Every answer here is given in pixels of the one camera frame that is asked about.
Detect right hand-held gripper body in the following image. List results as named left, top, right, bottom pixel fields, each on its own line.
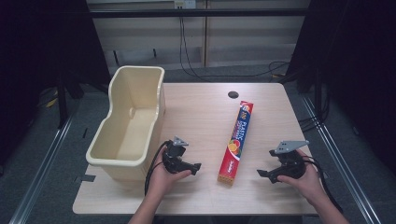
left=269, top=140, right=310, bottom=180

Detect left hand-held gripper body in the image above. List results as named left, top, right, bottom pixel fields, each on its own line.
left=162, top=135, right=190, bottom=175

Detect long red plastic wrap box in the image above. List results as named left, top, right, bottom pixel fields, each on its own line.
left=217, top=100, right=255, bottom=187

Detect cream plastic bin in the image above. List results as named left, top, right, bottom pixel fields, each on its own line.
left=85, top=64, right=166, bottom=183

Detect person's right hand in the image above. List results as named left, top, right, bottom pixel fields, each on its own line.
left=276, top=149, right=327, bottom=205

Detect person's left hand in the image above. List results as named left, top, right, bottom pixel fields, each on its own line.
left=145, top=151, right=192, bottom=201

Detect black tape strip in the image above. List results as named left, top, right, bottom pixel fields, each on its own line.
left=75, top=174, right=97, bottom=184

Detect black curtain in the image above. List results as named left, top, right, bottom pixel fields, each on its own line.
left=0, top=0, right=112, bottom=175
left=284, top=0, right=396, bottom=176

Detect black metal stand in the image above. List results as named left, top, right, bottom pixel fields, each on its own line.
left=55, top=72, right=71, bottom=129

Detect black horizontal bar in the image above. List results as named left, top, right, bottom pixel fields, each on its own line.
left=89, top=8, right=308, bottom=19

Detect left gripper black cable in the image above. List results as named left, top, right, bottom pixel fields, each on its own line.
left=143, top=140, right=173, bottom=197

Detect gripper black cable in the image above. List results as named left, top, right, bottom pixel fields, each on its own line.
left=143, top=140, right=173, bottom=197
left=301, top=154, right=345, bottom=215

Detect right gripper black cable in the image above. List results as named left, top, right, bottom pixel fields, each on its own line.
left=301, top=154, right=345, bottom=215

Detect bundle of black floor cables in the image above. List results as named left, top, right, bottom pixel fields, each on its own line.
left=298, top=92, right=331, bottom=133

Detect metal floor rail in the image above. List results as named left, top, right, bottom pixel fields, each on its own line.
left=8, top=114, right=77, bottom=224
left=299, top=92, right=383, bottom=224

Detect black hanging wall cable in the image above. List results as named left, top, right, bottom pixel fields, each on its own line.
left=178, top=16, right=291, bottom=84

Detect white wall socket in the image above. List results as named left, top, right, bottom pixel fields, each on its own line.
left=174, top=0, right=197, bottom=10

